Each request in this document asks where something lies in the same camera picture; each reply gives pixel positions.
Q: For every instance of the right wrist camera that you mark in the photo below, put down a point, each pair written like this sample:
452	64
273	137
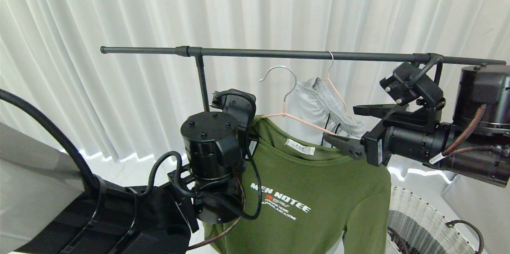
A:
412	84

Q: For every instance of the green long-sleeved shirt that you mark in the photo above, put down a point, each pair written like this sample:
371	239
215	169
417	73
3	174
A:
318	190

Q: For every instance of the black clothes rack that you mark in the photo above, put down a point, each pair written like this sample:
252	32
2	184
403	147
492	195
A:
259	52

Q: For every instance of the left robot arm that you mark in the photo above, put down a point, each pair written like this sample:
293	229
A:
207	138

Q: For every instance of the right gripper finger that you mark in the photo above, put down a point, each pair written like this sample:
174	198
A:
374	110
348	147

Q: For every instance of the pink clothes hanger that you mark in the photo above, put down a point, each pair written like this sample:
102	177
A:
338	94
284	107

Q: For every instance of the white laundry basket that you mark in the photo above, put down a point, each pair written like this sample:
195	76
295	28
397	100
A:
418	222

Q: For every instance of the pale grey shorts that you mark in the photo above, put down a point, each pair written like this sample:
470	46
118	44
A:
314	106

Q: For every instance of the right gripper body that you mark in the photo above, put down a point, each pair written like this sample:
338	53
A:
410	142

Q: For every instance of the white curtain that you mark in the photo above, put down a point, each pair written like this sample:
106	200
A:
119	14

